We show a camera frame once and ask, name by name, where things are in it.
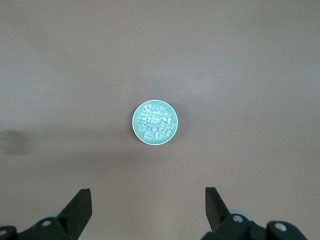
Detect green ceramic bowl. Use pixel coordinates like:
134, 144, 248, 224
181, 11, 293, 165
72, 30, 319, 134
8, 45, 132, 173
131, 99, 179, 146

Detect pile of clear ice cubes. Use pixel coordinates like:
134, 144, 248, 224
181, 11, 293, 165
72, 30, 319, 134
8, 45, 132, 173
136, 104, 176, 140

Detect brown table cover mat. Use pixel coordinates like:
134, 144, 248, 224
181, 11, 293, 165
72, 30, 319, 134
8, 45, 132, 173
0, 0, 320, 240

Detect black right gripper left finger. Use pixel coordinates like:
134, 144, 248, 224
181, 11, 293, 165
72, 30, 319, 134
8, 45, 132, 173
0, 188, 93, 240

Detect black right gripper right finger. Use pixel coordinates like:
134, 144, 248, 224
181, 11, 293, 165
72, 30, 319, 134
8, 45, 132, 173
201, 186, 310, 240

